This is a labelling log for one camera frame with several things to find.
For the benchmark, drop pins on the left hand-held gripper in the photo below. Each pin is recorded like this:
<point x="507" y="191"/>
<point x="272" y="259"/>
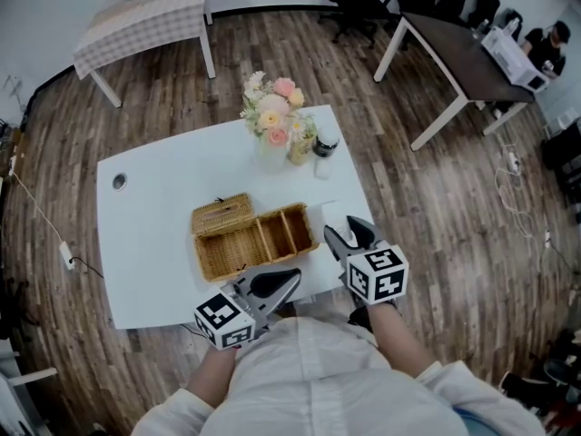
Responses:
<point x="218" y="318"/>

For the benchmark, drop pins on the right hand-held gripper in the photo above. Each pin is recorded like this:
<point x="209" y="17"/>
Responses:
<point x="381" y="284"/>

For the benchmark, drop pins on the white rectangular object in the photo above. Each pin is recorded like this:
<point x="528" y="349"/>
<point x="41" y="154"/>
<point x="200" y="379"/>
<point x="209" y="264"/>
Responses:
<point x="324" y="216"/>

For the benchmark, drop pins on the person's left forearm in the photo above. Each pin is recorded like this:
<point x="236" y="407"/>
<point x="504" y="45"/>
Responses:
<point x="211" y="375"/>

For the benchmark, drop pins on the person's right forearm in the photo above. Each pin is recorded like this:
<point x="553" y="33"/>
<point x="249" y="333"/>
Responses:
<point x="399" y="339"/>

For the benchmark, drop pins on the wicker compartment basket with lid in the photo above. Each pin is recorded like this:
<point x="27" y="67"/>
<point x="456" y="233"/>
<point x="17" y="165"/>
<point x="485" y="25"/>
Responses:
<point x="231" y="252"/>

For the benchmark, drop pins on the small white jar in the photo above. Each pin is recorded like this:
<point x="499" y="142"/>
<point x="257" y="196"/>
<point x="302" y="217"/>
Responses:
<point x="323" y="169"/>

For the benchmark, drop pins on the dark jar with white lid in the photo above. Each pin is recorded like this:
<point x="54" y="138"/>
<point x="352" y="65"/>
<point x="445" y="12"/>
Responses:
<point x="324" y="147"/>

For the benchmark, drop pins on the yellow patterned bottle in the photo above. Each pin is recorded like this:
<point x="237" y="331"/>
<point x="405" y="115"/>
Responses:
<point x="300" y="152"/>

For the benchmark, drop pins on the person's white jacket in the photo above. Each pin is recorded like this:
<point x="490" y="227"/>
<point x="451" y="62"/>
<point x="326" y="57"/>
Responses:
<point x="318" y="379"/>

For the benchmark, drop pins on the white ceramic vase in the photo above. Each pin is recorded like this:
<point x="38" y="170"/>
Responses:
<point x="273" y="159"/>

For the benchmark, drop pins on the pastel flower bouquet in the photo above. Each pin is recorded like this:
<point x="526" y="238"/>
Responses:
<point x="272" y="107"/>

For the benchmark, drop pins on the white power strip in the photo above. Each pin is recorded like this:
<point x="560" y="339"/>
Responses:
<point x="67" y="255"/>
<point x="513" y="161"/>

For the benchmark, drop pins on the dark brown table white legs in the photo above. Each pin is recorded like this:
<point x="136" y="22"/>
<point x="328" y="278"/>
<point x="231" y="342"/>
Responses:
<point x="454" y="52"/>

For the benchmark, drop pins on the person's blue jeans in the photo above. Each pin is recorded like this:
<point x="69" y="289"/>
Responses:
<point x="474" y="425"/>

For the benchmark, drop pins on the black storage rack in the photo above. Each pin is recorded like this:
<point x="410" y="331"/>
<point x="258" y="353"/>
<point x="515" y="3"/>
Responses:
<point x="563" y="161"/>

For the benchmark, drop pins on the white side table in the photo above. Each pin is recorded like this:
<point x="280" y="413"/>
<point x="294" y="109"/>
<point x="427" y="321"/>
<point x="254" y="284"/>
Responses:
<point x="208" y="59"/>

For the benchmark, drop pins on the white printer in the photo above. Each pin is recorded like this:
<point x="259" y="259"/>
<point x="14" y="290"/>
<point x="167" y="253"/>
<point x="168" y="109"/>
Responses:
<point x="510" y="57"/>

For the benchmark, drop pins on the black round stool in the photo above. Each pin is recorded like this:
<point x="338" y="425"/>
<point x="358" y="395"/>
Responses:
<point x="560" y="370"/>

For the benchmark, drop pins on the clear plastic bottle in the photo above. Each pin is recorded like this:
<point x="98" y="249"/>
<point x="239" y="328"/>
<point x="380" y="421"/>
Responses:
<point x="484" y="25"/>
<point x="512" y="26"/>

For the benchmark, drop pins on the table with checkered cloth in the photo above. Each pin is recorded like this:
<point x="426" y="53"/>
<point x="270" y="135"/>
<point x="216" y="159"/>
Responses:
<point x="140" y="25"/>

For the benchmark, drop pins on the white metal frame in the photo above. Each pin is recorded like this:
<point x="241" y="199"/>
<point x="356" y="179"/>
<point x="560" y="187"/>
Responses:
<point x="36" y="375"/>

